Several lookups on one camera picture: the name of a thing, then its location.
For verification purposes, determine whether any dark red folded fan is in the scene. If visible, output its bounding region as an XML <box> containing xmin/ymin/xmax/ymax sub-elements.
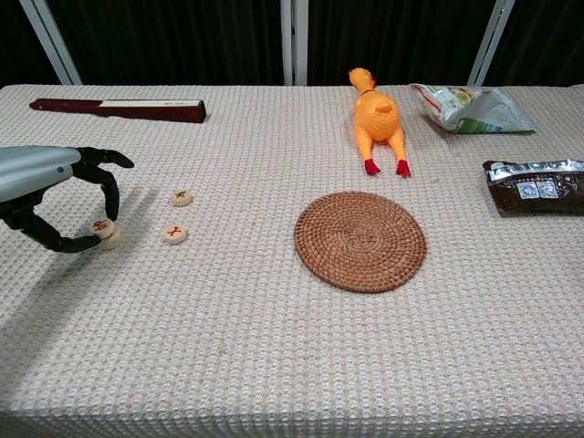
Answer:
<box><xmin>28</xmin><ymin>98</ymin><xmax>207</xmax><ymax>124</ymax></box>

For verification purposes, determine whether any round woven rattan coaster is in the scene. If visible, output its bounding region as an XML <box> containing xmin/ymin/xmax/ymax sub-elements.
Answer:
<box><xmin>293</xmin><ymin>191</ymin><xmax>428</xmax><ymax>294</ymax></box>

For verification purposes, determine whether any green white snack bag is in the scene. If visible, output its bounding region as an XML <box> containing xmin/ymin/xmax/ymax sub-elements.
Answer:
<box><xmin>409</xmin><ymin>82</ymin><xmax>536</xmax><ymax>135</ymax></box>

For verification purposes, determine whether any wooden chess piece red cross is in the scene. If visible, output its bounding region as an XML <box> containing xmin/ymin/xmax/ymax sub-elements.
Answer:
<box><xmin>163</xmin><ymin>224</ymin><xmax>188</xmax><ymax>246</ymax></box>

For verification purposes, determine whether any yellow rubber chicken toy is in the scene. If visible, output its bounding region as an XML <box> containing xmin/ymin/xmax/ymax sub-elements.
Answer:
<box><xmin>348</xmin><ymin>67</ymin><xmax>412</xmax><ymax>178</ymax></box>

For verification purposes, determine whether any beige woven tablecloth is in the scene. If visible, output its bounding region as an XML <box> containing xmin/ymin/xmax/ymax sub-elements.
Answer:
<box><xmin>0</xmin><ymin>83</ymin><xmax>584</xmax><ymax>438</ymax></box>

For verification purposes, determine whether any white metal frame post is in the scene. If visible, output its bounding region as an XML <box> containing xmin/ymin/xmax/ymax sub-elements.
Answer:
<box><xmin>279</xmin><ymin>0</ymin><xmax>309</xmax><ymax>87</ymax></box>
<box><xmin>466</xmin><ymin>0</ymin><xmax>517</xmax><ymax>88</ymax></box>
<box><xmin>17</xmin><ymin>0</ymin><xmax>84</xmax><ymax>86</ymax></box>

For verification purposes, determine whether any wooden chess piece red character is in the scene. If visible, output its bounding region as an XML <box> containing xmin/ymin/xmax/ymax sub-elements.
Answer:
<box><xmin>89</xmin><ymin>217</ymin><xmax>117</xmax><ymax>238</ymax></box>

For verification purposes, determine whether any black curtain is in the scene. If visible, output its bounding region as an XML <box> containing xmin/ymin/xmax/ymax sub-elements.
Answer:
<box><xmin>0</xmin><ymin>0</ymin><xmax>584</xmax><ymax>89</ymax></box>

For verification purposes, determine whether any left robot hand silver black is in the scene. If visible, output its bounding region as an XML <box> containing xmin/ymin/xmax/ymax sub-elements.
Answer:
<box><xmin>0</xmin><ymin>144</ymin><xmax>135</xmax><ymax>255</ymax></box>

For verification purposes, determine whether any dark brown snack packet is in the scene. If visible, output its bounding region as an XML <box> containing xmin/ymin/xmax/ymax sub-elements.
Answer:
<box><xmin>482</xmin><ymin>159</ymin><xmax>584</xmax><ymax>217</ymax></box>

